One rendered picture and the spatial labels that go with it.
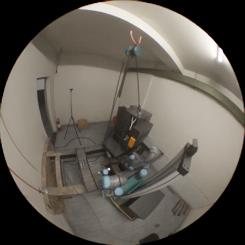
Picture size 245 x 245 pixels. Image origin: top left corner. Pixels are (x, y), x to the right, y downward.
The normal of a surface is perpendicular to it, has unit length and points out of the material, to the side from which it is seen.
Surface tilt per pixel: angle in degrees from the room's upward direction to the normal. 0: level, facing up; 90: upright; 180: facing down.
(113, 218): 0
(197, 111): 90
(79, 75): 90
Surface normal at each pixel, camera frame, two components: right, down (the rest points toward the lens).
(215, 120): -0.83, 0.08
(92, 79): 0.50, 0.54
